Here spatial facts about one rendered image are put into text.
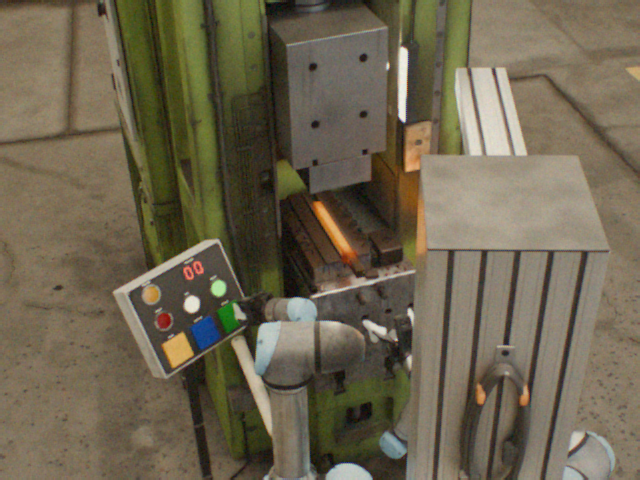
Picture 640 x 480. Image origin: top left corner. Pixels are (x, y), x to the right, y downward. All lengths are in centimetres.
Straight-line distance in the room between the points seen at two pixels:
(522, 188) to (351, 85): 128
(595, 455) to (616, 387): 169
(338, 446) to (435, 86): 141
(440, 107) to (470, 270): 170
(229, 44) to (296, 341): 97
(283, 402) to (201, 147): 95
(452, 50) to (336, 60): 48
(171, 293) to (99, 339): 167
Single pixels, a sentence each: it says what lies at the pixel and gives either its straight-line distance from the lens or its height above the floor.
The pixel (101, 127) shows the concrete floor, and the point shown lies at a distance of 589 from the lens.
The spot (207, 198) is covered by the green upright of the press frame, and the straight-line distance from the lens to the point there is 277.
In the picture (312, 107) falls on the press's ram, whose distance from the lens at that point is 256.
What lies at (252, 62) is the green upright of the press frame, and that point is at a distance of 260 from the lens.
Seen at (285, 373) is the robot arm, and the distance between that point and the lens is 196.
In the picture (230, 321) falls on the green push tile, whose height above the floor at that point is 100.
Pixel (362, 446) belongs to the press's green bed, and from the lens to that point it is 349.
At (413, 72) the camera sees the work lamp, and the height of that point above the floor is 155.
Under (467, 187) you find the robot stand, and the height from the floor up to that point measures 203.
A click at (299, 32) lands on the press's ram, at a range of 252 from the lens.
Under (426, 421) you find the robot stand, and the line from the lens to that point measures 146.
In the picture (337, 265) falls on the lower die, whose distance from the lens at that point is 290.
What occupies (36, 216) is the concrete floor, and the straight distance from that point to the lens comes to 513.
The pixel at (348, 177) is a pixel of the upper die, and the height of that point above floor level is 130.
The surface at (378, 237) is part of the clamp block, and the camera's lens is 300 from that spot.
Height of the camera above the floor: 277
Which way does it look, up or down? 37 degrees down
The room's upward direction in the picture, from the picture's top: 2 degrees counter-clockwise
